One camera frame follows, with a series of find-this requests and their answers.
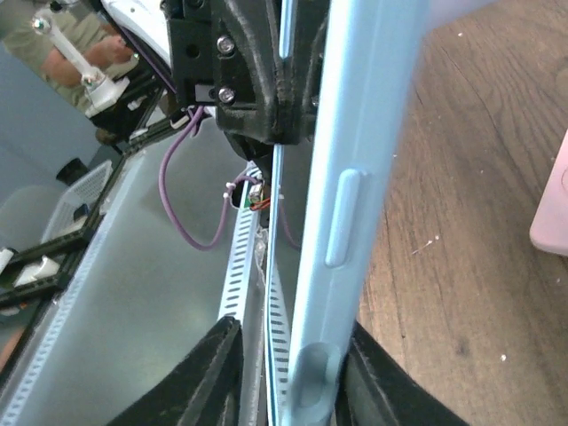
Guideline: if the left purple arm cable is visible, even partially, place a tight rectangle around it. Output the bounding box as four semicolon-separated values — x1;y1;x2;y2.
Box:
113;21;178;97

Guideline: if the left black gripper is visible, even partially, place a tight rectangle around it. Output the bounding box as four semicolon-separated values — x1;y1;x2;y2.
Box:
161;1;320;145

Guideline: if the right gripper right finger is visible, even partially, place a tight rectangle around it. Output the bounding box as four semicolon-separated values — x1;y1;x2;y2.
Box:
335;323;468;426

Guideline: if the phone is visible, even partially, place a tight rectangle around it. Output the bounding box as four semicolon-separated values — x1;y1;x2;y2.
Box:
264;1;429;425

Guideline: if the pink phone case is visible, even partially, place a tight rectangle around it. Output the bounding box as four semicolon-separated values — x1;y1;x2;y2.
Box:
529;134;567;257

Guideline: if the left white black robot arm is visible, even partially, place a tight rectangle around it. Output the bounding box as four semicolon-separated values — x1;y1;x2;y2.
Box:
101;1;329;145

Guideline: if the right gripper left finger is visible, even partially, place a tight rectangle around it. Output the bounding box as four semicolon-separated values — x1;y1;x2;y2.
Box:
110;317;243;426

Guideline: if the white plastic basket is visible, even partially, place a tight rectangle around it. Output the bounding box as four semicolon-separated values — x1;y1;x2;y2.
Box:
41;160;113;243

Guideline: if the person in green shirt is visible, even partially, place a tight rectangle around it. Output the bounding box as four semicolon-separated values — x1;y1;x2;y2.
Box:
1;1;143;117

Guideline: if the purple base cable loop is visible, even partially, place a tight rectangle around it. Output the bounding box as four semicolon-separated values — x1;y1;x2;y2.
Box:
158;106;303;252

